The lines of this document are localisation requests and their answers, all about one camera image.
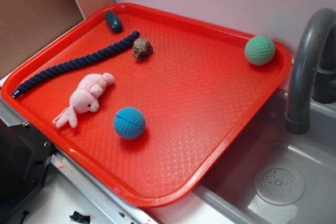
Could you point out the green dimpled ball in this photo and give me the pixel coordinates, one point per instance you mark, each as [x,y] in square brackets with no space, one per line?
[260,50]

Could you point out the red plastic tray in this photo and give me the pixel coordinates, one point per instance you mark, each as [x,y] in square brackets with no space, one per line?
[197,92]

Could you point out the brown cardboard panel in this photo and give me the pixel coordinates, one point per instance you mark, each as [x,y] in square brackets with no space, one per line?
[27,26]

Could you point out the grey plastic sink basin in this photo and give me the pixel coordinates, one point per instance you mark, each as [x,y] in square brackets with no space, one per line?
[269,175]

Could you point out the brown rock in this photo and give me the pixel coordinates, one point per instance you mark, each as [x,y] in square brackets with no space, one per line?
[142,49]

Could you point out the black plastic clip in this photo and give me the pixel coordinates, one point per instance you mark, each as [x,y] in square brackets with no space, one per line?
[79,218]

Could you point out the dark teal oval object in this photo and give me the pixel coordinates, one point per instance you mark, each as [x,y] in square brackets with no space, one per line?
[113,21]

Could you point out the blue dimpled ball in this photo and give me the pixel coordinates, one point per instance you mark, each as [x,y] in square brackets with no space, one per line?
[129,123]

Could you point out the pink plush bunny toy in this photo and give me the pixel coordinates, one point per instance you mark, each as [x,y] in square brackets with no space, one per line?
[84,99]

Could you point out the grey plastic faucet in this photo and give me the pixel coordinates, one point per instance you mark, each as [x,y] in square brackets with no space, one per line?
[313,73]

